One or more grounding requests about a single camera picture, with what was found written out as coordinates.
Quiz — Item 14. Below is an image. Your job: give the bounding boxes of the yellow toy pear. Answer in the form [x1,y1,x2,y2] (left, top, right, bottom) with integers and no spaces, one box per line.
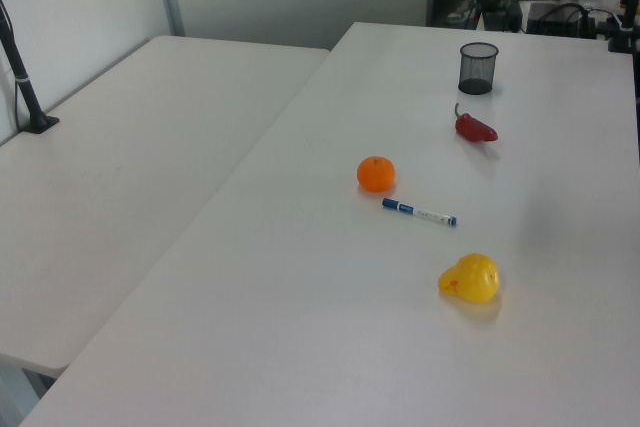
[437,252,502,305]

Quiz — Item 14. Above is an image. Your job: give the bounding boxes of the black box device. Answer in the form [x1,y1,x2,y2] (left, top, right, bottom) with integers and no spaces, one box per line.
[526,1,598,40]

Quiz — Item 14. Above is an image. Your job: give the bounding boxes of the red toy pepper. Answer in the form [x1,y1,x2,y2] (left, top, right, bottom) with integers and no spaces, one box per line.
[453,102,500,144]

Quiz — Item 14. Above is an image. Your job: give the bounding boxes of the black pole stand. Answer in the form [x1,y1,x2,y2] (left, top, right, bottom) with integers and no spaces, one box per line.
[0,0,61,135]

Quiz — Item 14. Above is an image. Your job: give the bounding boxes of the black camera clamp stand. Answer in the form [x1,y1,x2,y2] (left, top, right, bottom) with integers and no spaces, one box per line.
[606,0,640,54]

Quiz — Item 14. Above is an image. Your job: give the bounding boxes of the blue and white marker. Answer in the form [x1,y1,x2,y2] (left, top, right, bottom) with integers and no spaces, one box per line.
[381,197,459,229]

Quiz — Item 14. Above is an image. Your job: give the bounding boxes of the white and green sneaker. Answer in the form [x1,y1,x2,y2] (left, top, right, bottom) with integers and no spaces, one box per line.
[446,0,478,25]

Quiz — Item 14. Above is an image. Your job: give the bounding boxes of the black mesh pen cup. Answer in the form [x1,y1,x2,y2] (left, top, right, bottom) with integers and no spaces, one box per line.
[457,42,501,96]

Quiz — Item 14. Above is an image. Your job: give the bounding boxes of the orange toy mandarin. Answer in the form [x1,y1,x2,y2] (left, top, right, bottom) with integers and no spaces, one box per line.
[356,155,397,194]

